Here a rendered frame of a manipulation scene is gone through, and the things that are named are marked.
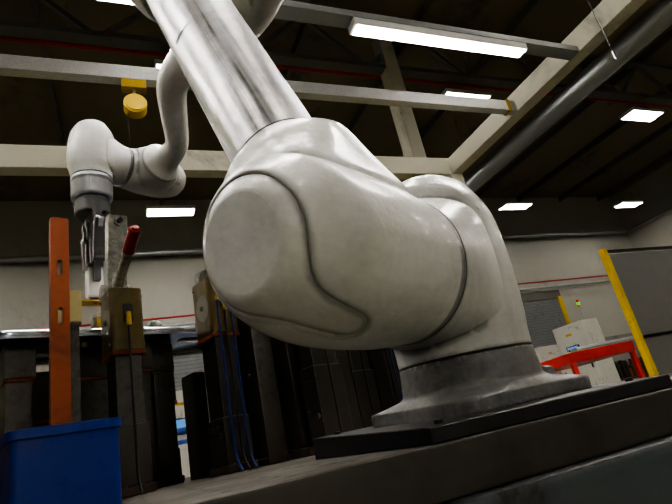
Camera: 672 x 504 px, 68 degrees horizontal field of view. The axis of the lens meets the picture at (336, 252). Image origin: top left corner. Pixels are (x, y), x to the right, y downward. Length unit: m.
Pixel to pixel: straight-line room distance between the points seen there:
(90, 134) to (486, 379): 1.06
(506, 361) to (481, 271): 0.09
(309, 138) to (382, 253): 0.13
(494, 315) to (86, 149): 1.01
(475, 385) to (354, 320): 0.18
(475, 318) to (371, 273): 0.18
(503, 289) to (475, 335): 0.06
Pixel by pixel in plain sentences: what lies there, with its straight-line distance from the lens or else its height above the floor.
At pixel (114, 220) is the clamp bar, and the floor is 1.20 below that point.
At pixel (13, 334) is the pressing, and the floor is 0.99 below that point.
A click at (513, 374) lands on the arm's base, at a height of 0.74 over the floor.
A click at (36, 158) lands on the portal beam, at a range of 4.93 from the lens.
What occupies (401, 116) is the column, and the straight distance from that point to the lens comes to 10.24.
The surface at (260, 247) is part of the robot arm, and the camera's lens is 0.36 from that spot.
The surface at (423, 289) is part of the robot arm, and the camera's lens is 0.43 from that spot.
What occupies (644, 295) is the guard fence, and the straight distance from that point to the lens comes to 6.14.
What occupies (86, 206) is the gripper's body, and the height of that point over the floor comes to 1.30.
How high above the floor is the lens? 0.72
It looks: 20 degrees up
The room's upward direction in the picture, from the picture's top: 12 degrees counter-clockwise
